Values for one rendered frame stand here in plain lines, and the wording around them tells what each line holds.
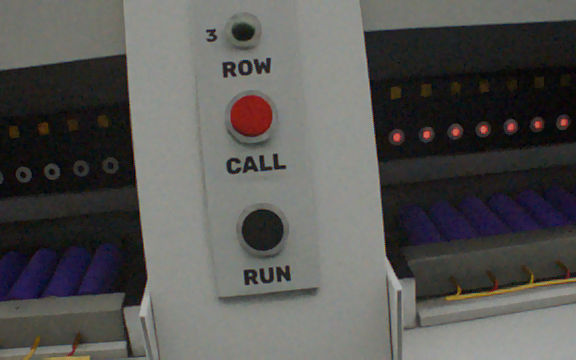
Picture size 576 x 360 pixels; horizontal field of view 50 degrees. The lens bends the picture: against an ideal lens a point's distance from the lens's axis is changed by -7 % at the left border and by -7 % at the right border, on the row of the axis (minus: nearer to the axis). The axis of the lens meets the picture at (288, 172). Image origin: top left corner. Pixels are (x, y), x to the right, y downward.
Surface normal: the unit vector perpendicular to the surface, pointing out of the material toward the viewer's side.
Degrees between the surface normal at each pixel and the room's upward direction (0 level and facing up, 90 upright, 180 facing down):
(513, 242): 17
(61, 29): 107
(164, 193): 90
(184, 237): 90
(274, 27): 90
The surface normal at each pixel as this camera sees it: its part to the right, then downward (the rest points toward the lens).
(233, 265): 0.05, 0.01
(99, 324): 0.08, 0.29
